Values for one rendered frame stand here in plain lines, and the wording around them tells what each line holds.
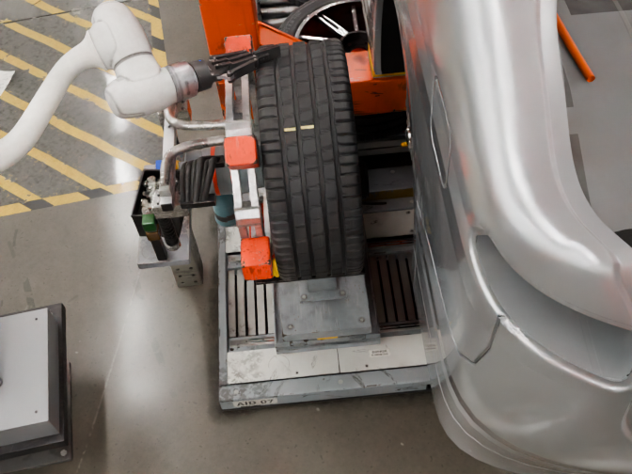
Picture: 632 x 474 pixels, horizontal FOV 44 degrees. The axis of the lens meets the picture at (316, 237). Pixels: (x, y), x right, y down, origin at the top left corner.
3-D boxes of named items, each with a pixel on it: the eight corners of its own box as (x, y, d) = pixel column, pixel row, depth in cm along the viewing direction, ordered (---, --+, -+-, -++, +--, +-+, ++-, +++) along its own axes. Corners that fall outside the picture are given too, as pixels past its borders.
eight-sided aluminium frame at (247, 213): (276, 298, 225) (253, 176, 181) (253, 300, 225) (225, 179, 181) (268, 158, 257) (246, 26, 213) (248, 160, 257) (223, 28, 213)
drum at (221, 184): (266, 200, 221) (260, 168, 210) (192, 208, 221) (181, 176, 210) (264, 164, 229) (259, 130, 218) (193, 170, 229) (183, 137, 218)
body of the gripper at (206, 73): (188, 84, 195) (222, 73, 198) (201, 98, 190) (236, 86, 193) (182, 56, 191) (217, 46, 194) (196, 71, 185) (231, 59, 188)
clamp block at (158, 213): (189, 216, 204) (185, 203, 200) (155, 219, 204) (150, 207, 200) (190, 201, 207) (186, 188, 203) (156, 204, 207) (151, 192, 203)
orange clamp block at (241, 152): (260, 167, 192) (258, 163, 183) (229, 170, 192) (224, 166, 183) (258, 139, 193) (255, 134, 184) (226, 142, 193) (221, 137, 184)
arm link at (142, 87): (181, 94, 182) (158, 45, 184) (117, 115, 178) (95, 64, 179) (177, 112, 193) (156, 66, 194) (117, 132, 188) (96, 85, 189)
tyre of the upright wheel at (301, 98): (371, 311, 199) (351, 50, 177) (279, 321, 199) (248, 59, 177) (352, 229, 261) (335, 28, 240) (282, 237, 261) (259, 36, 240)
